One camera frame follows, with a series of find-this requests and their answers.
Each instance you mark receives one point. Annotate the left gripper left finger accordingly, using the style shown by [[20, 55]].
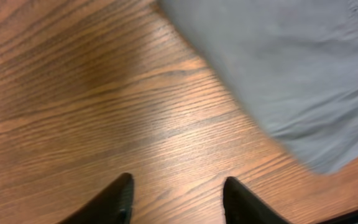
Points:
[[113, 205]]

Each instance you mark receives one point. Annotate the grey cotton shorts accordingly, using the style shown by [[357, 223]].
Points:
[[291, 64]]

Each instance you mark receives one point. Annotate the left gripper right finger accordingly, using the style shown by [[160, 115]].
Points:
[[241, 206]]

